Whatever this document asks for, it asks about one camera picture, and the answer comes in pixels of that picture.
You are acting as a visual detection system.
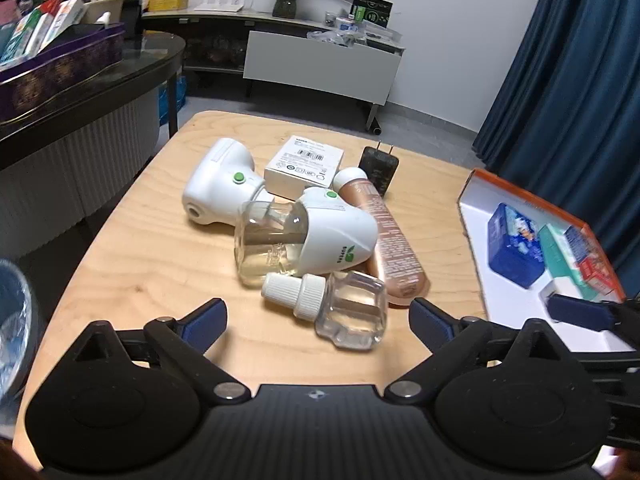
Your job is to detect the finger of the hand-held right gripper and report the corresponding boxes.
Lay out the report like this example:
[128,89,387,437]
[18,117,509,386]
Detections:
[546,294,640,333]

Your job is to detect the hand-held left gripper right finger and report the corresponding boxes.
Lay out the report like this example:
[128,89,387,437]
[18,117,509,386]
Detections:
[384,297,578,405]

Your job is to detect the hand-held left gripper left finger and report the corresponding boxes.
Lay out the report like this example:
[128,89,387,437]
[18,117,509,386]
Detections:
[75,297,253,406]

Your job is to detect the red playing card box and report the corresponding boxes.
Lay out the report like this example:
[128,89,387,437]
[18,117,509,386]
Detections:
[565,225,622,297]

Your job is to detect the green white bandage box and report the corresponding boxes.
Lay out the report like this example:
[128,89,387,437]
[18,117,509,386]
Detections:
[539,224,588,286]

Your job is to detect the rose gold tube bottle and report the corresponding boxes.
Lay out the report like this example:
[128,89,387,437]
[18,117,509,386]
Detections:
[332,167,431,307]

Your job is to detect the clear refill bottle white cap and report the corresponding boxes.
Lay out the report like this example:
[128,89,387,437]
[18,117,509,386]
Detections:
[261,270,388,352]

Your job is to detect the blue tin box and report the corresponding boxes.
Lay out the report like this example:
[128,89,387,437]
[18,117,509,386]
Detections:
[487,203,546,289]

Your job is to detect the white orange-rimmed tray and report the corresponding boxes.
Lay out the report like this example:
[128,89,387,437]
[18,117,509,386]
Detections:
[457,169,640,358]

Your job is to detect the white diffuser with clear bottle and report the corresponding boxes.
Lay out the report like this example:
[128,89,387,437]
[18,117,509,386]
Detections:
[234,187,379,288]

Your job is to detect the white plug-in diffuser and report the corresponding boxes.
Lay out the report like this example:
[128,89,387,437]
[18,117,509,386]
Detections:
[182,138,268,226]

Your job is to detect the black power adapter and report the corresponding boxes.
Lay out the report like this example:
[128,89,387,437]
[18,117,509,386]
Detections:
[359,140,401,198]

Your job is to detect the small white cardboard box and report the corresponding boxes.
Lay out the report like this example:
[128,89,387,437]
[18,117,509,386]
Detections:
[263,135,345,200]

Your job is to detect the trash bin with plastic liner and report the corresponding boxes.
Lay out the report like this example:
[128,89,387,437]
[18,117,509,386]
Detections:
[0,259,41,406]

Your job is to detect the blue curtain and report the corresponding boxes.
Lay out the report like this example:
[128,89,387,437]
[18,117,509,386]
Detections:
[472,0,640,286]

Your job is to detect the blue water bottle pack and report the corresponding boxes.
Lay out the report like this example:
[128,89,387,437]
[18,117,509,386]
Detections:
[159,77,187,123]

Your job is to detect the white panel on casters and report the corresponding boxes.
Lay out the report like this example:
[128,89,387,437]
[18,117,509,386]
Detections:
[243,30,402,133]

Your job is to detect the long television cabinet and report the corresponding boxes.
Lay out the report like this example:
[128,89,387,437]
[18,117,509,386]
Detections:
[142,7,406,78]

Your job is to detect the purple patterned box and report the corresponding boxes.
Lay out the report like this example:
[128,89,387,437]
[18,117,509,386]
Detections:
[0,22,127,123]

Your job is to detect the clear plastic bags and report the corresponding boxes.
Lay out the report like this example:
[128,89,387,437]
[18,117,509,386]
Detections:
[306,27,403,52]

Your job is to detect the small boxes on cabinet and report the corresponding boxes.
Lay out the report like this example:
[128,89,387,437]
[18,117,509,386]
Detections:
[325,10,358,31]

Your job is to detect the green black box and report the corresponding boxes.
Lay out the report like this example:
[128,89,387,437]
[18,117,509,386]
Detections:
[351,0,394,26]

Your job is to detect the black upright box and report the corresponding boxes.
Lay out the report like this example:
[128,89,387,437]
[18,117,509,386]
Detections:
[122,0,143,38]

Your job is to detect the beige box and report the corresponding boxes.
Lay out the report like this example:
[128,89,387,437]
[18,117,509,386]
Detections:
[82,0,125,25]

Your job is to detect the row of medicine boxes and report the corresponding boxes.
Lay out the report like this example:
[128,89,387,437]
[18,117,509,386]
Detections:
[0,0,86,66]

